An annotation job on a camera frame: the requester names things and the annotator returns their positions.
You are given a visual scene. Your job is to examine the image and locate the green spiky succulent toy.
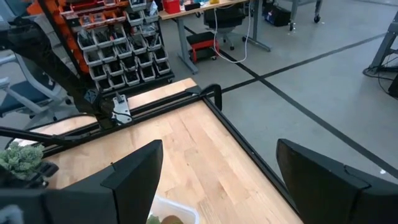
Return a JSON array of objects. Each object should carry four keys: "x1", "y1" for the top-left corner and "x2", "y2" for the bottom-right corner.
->
[{"x1": 0, "y1": 142, "x2": 45, "y2": 181}]

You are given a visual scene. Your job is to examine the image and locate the grey blue office chair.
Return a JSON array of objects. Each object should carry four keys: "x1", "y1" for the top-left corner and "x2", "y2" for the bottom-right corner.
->
[{"x1": 0, "y1": 52, "x2": 74, "y2": 130}]

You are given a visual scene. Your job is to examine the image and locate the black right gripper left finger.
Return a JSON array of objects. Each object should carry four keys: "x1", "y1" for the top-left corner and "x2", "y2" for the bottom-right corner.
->
[{"x1": 45, "y1": 139, "x2": 164, "y2": 224}]

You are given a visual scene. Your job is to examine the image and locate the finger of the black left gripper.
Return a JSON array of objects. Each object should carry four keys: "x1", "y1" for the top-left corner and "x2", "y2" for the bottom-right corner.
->
[{"x1": 30, "y1": 161, "x2": 60, "y2": 184}]

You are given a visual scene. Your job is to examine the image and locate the red bin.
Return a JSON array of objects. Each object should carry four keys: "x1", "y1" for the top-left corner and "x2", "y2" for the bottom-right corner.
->
[{"x1": 162, "y1": 0, "x2": 181, "y2": 15}]

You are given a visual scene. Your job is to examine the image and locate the black aluminium table frame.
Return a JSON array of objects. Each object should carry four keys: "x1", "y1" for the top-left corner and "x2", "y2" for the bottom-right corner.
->
[{"x1": 0, "y1": 83, "x2": 301, "y2": 215}]

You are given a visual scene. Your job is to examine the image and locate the brown kiwi toy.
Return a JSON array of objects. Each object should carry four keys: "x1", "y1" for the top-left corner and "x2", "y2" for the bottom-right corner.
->
[{"x1": 160, "y1": 215, "x2": 185, "y2": 224}]

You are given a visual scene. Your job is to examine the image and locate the grey cart with caster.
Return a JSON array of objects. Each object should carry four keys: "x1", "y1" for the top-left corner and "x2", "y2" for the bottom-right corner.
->
[{"x1": 287, "y1": 0, "x2": 323, "y2": 32}]

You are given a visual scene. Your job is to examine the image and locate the black office chair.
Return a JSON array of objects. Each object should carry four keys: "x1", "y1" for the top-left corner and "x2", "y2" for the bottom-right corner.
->
[{"x1": 203, "y1": 2, "x2": 248, "y2": 51}]

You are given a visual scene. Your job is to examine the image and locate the black case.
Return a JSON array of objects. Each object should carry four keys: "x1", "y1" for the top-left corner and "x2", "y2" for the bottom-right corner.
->
[{"x1": 262, "y1": 1, "x2": 292, "y2": 27}]

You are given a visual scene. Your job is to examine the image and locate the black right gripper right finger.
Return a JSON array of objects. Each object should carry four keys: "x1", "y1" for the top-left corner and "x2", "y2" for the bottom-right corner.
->
[{"x1": 275, "y1": 138, "x2": 398, "y2": 224}]

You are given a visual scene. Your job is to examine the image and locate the clear plastic tupperware container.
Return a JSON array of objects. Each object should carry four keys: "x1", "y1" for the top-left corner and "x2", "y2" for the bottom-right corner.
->
[{"x1": 146, "y1": 195, "x2": 200, "y2": 224}]

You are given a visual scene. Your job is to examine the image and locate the grey table leg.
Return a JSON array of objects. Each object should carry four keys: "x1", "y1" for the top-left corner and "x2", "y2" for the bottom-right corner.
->
[{"x1": 368, "y1": 11, "x2": 398, "y2": 73}]

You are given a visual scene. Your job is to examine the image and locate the wooden top grey desk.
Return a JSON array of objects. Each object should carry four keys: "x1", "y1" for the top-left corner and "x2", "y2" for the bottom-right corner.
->
[{"x1": 158, "y1": 0, "x2": 272, "y2": 75}]

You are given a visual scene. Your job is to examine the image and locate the black floor cables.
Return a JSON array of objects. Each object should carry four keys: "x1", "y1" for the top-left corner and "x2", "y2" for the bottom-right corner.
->
[{"x1": 362, "y1": 55, "x2": 398, "y2": 97}]

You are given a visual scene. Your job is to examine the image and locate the white cable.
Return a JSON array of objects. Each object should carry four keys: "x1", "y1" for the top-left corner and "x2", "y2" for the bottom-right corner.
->
[{"x1": 213, "y1": 0, "x2": 252, "y2": 64}]

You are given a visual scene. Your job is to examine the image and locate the silver mounting bracket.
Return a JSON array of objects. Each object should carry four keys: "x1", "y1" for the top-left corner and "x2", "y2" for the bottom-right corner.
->
[{"x1": 111, "y1": 93, "x2": 133, "y2": 125}]

